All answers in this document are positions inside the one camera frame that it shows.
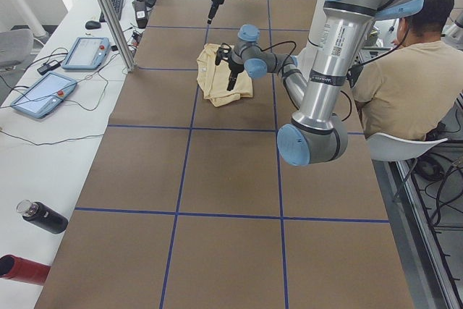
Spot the cream long-sleeve printed shirt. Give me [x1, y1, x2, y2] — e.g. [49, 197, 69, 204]
[197, 43, 253, 107]

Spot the orange terminal board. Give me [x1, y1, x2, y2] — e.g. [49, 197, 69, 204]
[131, 30, 143, 47]

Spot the black keyboard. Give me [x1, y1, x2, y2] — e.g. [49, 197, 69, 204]
[98, 0, 126, 22]

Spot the black computer mouse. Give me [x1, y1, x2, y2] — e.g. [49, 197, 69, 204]
[85, 20, 101, 30]

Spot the blue teach pendant far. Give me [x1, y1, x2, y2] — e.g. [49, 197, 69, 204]
[61, 37, 111, 71]

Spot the blue teach pendant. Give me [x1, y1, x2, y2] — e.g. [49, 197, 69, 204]
[61, 37, 111, 71]
[10, 72, 77, 119]

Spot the white chair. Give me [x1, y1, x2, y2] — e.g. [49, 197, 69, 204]
[366, 132, 448, 161]

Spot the small black adapter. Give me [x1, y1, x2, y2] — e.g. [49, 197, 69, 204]
[37, 61, 61, 75]

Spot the blue teach pendant near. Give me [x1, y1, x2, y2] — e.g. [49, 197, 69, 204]
[10, 72, 77, 119]

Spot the seated person beige shirt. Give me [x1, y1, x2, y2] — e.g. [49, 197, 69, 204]
[352, 0, 462, 140]

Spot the black steel-capped water bottle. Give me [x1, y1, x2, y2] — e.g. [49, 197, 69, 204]
[16, 200, 68, 234]

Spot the red water bottle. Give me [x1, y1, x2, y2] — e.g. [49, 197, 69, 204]
[1, 255, 51, 286]

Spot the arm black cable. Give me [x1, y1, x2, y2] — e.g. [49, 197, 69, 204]
[258, 41, 352, 122]

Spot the aluminium frame post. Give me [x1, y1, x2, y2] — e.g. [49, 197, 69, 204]
[97, 0, 135, 72]

